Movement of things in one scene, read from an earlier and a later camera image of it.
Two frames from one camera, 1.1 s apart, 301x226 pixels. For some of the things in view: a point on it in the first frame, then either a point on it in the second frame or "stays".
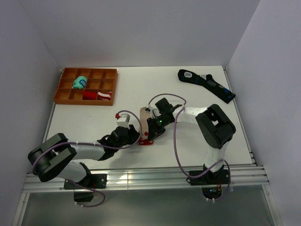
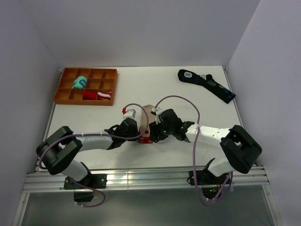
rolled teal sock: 80,82 stays
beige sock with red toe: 144,140 stays
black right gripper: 154,130 -> 154,127
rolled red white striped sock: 105,96 stays
